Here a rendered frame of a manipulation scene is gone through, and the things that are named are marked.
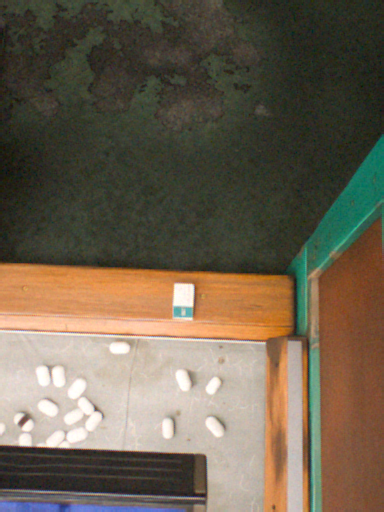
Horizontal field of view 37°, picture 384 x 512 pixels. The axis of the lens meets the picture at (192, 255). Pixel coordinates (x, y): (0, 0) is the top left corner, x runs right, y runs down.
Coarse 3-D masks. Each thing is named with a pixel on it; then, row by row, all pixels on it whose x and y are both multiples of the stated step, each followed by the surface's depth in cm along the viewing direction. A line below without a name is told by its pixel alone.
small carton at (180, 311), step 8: (176, 288) 99; (184, 288) 99; (192, 288) 99; (176, 296) 98; (184, 296) 98; (192, 296) 98; (176, 304) 98; (184, 304) 98; (192, 304) 98; (176, 312) 98; (184, 312) 98; (192, 312) 98
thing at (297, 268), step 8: (304, 248) 96; (296, 256) 104; (304, 256) 96; (296, 264) 103; (304, 264) 95; (288, 272) 111; (296, 272) 103; (304, 272) 95; (296, 280) 103; (304, 280) 95; (296, 288) 102; (304, 288) 94; (296, 296) 102; (304, 296) 94; (296, 304) 101; (304, 304) 94; (296, 312) 101; (304, 312) 94; (296, 320) 101; (304, 320) 93; (296, 328) 100; (304, 328) 93
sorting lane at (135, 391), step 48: (0, 336) 101; (48, 336) 101; (96, 336) 101; (0, 384) 99; (48, 384) 99; (96, 384) 99; (144, 384) 99; (192, 384) 99; (240, 384) 99; (48, 432) 97; (96, 432) 97; (144, 432) 97; (192, 432) 97; (240, 432) 97; (240, 480) 95
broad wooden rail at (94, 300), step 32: (0, 288) 101; (32, 288) 101; (64, 288) 101; (96, 288) 101; (128, 288) 101; (160, 288) 101; (224, 288) 101; (256, 288) 101; (288, 288) 101; (0, 320) 100; (32, 320) 100; (64, 320) 100; (96, 320) 100; (128, 320) 100; (160, 320) 99; (192, 320) 99; (224, 320) 99; (256, 320) 99; (288, 320) 100
